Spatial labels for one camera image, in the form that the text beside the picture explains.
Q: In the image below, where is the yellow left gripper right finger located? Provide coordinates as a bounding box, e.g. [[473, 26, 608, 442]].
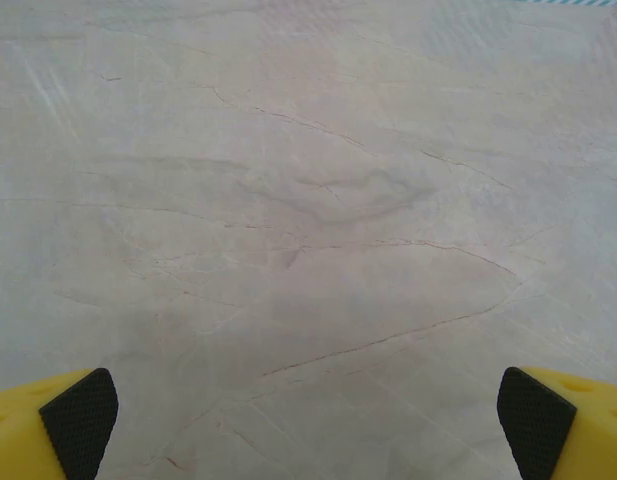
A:
[[496, 366, 617, 480]]

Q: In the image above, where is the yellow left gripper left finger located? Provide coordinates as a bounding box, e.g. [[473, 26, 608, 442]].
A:
[[0, 368, 120, 480]]

